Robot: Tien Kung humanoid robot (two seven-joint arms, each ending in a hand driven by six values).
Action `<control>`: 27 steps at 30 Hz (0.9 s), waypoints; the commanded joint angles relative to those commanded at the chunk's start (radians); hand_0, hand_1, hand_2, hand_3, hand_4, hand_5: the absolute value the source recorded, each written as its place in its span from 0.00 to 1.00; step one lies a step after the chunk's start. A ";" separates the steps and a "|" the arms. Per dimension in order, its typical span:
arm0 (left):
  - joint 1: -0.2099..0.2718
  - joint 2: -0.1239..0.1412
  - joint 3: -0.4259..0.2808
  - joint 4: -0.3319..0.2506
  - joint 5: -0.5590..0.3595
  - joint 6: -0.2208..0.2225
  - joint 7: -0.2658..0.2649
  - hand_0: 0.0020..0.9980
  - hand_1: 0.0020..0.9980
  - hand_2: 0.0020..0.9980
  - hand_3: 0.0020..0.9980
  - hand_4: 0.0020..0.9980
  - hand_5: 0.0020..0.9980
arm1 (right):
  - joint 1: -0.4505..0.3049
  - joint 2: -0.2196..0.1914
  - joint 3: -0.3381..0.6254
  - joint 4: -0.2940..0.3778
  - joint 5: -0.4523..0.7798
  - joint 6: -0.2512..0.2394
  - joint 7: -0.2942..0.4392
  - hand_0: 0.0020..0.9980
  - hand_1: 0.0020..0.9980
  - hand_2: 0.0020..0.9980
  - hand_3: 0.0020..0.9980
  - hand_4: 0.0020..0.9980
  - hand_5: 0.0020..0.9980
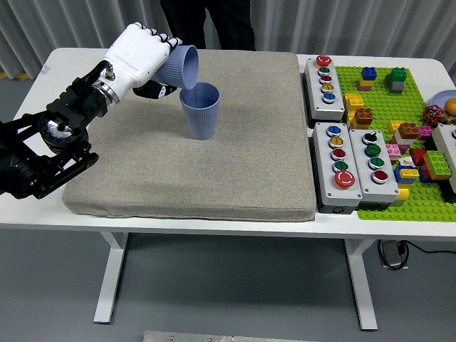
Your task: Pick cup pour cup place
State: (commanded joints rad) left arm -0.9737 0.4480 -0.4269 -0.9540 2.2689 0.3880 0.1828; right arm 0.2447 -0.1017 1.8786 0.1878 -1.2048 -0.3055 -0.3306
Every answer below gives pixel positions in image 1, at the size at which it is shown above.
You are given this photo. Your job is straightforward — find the orange toy brick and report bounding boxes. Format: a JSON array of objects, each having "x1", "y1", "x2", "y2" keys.
[{"x1": 426, "y1": 164, "x2": 452, "y2": 181}]

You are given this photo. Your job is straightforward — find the large green toy brick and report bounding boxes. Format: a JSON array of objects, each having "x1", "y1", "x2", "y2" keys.
[{"x1": 423, "y1": 150, "x2": 450, "y2": 174}]

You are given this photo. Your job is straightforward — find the white control box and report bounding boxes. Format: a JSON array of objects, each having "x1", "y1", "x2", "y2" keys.
[{"x1": 423, "y1": 123, "x2": 456, "y2": 202}]

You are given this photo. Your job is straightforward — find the green studded baseplate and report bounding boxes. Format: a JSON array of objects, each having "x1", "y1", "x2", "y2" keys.
[{"x1": 334, "y1": 66, "x2": 456, "y2": 222}]

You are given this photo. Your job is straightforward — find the lilac plate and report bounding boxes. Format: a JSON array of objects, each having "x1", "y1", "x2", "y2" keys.
[{"x1": 430, "y1": 90, "x2": 456, "y2": 110}]

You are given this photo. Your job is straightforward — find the red valve handwheel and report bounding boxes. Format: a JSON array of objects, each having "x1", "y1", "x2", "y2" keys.
[{"x1": 423, "y1": 105, "x2": 444, "y2": 126}]

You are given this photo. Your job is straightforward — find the grey curtain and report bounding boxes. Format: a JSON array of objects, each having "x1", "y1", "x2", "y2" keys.
[{"x1": 0, "y1": 0, "x2": 456, "y2": 81}]

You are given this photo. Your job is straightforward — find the blue ribbed plastic cup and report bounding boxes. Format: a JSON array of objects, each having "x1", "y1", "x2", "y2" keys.
[
  {"x1": 153, "y1": 44, "x2": 200, "y2": 90},
  {"x1": 179, "y1": 81, "x2": 221, "y2": 141}
]

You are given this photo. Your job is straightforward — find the grey five-button control box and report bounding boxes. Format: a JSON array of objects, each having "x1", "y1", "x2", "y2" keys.
[
  {"x1": 301, "y1": 55, "x2": 346, "y2": 122},
  {"x1": 311, "y1": 121, "x2": 363, "y2": 214}
]

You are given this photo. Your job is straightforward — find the black power cable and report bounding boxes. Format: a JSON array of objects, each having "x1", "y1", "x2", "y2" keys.
[{"x1": 402, "y1": 240, "x2": 456, "y2": 254}]

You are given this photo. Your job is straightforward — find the brown toy brick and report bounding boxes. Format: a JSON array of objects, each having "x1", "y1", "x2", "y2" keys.
[
  {"x1": 353, "y1": 108, "x2": 374, "y2": 128},
  {"x1": 398, "y1": 123, "x2": 420, "y2": 140}
]

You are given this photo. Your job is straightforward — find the white power strip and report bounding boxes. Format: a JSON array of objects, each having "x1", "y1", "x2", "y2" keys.
[{"x1": 378, "y1": 239, "x2": 410, "y2": 270}]

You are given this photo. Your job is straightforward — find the grey-brown fabric mat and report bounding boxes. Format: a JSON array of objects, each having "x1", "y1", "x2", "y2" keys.
[{"x1": 61, "y1": 46, "x2": 317, "y2": 222}]

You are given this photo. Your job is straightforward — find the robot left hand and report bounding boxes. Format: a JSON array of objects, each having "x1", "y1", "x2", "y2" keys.
[{"x1": 102, "y1": 22, "x2": 184, "y2": 101}]

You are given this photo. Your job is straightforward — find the orange toy bun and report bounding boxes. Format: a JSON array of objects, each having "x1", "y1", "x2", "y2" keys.
[{"x1": 443, "y1": 98, "x2": 456, "y2": 125}]

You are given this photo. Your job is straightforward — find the red toy brick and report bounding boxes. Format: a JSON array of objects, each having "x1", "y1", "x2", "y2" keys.
[{"x1": 409, "y1": 148, "x2": 428, "y2": 167}]

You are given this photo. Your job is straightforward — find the grey selector switch control box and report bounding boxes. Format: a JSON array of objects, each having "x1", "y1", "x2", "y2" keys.
[{"x1": 348, "y1": 128, "x2": 400, "y2": 210}]

